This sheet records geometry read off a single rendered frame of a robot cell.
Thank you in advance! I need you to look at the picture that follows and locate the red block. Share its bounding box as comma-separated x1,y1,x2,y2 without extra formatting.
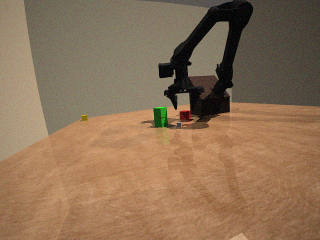
179,110,191,120

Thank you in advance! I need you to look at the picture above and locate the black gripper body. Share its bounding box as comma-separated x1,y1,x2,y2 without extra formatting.
164,75,204,96

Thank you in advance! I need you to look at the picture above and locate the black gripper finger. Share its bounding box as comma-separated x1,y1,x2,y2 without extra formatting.
190,94,202,110
166,95,178,110

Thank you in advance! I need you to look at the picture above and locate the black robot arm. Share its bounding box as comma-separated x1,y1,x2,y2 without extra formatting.
158,0,253,96

